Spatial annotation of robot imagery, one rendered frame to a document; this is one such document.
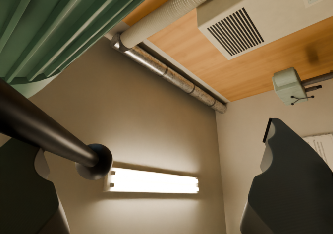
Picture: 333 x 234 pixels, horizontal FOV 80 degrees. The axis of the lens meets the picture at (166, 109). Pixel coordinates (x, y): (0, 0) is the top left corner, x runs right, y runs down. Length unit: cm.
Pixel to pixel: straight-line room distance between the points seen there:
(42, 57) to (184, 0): 149
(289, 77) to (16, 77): 208
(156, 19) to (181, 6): 23
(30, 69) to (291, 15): 166
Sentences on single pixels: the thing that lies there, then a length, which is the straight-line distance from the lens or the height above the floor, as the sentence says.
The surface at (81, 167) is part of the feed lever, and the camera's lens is 20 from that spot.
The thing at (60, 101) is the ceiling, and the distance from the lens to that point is 168.
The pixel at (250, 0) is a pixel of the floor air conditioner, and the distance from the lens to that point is 153.
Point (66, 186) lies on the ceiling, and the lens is 162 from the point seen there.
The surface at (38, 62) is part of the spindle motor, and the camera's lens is 19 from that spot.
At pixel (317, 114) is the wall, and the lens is 308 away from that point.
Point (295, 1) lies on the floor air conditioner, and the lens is 165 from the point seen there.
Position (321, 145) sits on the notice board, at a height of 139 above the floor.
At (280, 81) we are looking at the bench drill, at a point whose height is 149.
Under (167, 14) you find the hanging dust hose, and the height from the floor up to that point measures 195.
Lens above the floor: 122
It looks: 38 degrees up
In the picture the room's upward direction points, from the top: 109 degrees counter-clockwise
